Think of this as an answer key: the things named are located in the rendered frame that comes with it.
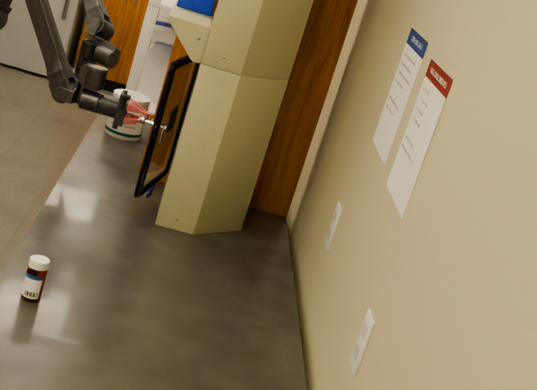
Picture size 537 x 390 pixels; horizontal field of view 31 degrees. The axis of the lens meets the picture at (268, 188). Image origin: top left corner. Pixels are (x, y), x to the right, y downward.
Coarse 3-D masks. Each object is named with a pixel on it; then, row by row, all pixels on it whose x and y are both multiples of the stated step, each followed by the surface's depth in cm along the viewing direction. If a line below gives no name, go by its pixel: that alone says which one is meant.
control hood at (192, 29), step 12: (180, 12) 262; (192, 12) 269; (180, 24) 253; (192, 24) 253; (204, 24) 255; (180, 36) 254; (192, 36) 254; (204, 36) 254; (192, 48) 255; (204, 48) 255; (192, 60) 256
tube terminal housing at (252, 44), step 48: (240, 0) 251; (288, 0) 258; (240, 48) 255; (288, 48) 267; (192, 96) 259; (240, 96) 261; (192, 144) 263; (240, 144) 269; (192, 192) 267; (240, 192) 278
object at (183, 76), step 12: (168, 72) 258; (180, 72) 269; (192, 72) 283; (180, 84) 274; (180, 96) 279; (168, 108) 269; (180, 108) 284; (156, 120) 262; (168, 120) 274; (180, 120) 290; (168, 132) 280; (156, 144) 270; (168, 144) 285; (156, 156) 275; (168, 156) 291; (144, 168) 266; (156, 168) 281
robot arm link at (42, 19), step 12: (36, 0) 266; (48, 0) 270; (36, 12) 267; (48, 12) 268; (36, 24) 268; (48, 24) 267; (48, 36) 267; (48, 48) 268; (60, 48) 269; (48, 60) 269; (60, 60) 268; (48, 72) 269; (60, 72) 268; (72, 72) 272; (48, 84) 269; (60, 84) 268; (72, 84) 272
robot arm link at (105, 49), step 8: (96, 24) 297; (88, 32) 297; (96, 32) 297; (96, 40) 303; (104, 40) 297; (96, 48) 296; (104, 48) 296; (112, 48) 296; (96, 56) 296; (104, 56) 294; (112, 56) 295; (104, 64) 296; (112, 64) 297
